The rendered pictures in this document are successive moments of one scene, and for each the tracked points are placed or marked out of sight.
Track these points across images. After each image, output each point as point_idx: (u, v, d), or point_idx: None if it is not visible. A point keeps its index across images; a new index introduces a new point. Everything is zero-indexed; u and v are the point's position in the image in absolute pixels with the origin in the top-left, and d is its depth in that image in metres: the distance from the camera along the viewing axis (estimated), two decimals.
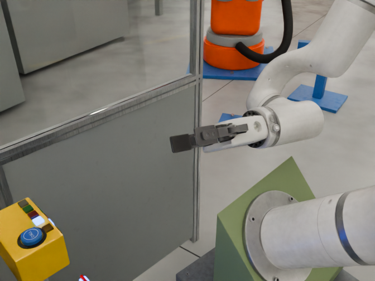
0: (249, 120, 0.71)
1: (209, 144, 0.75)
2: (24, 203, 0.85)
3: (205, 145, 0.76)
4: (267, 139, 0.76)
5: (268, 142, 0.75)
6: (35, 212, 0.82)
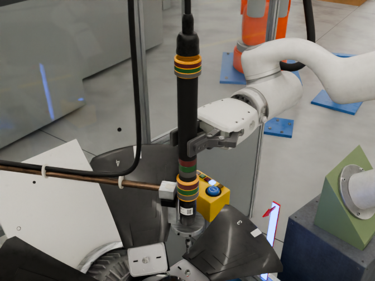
0: (247, 122, 0.72)
1: (203, 130, 0.75)
2: (198, 172, 1.40)
3: (196, 130, 0.75)
4: None
5: None
6: (208, 178, 1.37)
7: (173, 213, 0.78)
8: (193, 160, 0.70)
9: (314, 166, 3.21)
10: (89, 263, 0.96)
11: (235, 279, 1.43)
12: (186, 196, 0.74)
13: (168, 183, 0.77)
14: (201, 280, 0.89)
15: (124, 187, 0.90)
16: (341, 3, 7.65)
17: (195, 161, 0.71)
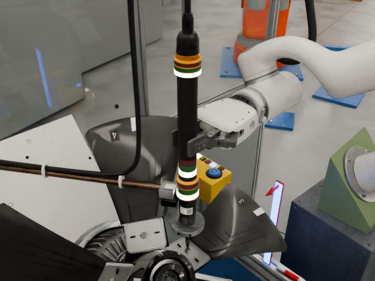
0: (246, 122, 0.72)
1: (203, 131, 0.75)
2: (199, 155, 1.36)
3: (196, 130, 0.75)
4: None
5: None
6: (208, 160, 1.33)
7: (173, 213, 0.78)
8: (193, 160, 0.70)
9: (316, 159, 3.17)
10: (84, 242, 0.92)
11: (237, 265, 1.38)
12: (186, 195, 0.74)
13: (168, 183, 0.77)
14: (202, 257, 0.85)
15: (121, 160, 0.85)
16: None
17: (195, 160, 0.71)
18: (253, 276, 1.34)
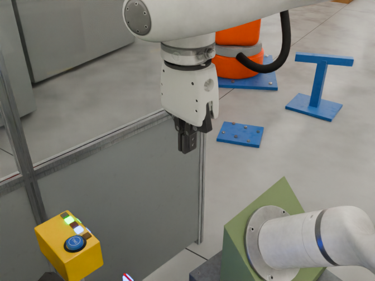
0: (202, 97, 0.60)
1: None
2: (66, 214, 1.04)
3: None
4: None
5: None
6: (75, 223, 1.01)
7: None
8: None
9: None
10: None
11: None
12: None
13: None
14: None
15: None
16: (330, 1, 7.28)
17: None
18: None
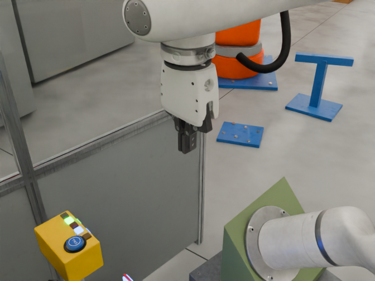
0: (202, 97, 0.60)
1: None
2: (66, 215, 1.04)
3: None
4: None
5: None
6: (75, 223, 1.01)
7: None
8: None
9: None
10: None
11: None
12: None
13: None
14: None
15: None
16: (330, 1, 7.28)
17: None
18: None
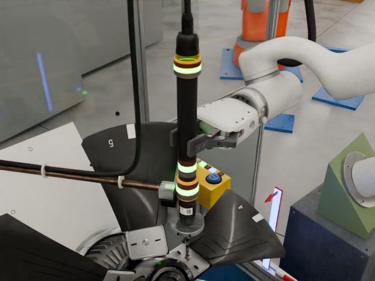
0: (246, 122, 0.72)
1: (203, 130, 0.75)
2: (198, 160, 1.37)
3: (196, 130, 0.75)
4: None
5: None
6: (208, 165, 1.34)
7: (173, 213, 0.78)
8: (193, 160, 0.70)
9: (315, 161, 3.18)
10: (85, 248, 0.94)
11: (236, 269, 1.40)
12: (186, 195, 0.74)
13: (168, 183, 0.77)
14: None
15: (227, 219, 0.99)
16: (342, 0, 7.62)
17: (194, 161, 0.71)
18: (252, 280, 1.35)
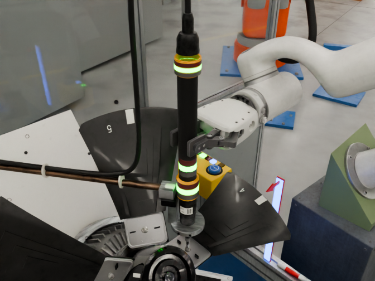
0: (246, 122, 0.72)
1: (203, 131, 0.75)
2: (199, 151, 1.35)
3: (196, 130, 0.75)
4: None
5: None
6: (209, 156, 1.32)
7: (173, 213, 0.78)
8: (193, 160, 0.70)
9: (316, 158, 3.16)
10: (83, 238, 0.91)
11: (237, 262, 1.38)
12: (186, 195, 0.74)
13: (168, 183, 0.77)
14: None
15: (229, 204, 0.96)
16: None
17: (195, 160, 0.71)
18: (253, 273, 1.33)
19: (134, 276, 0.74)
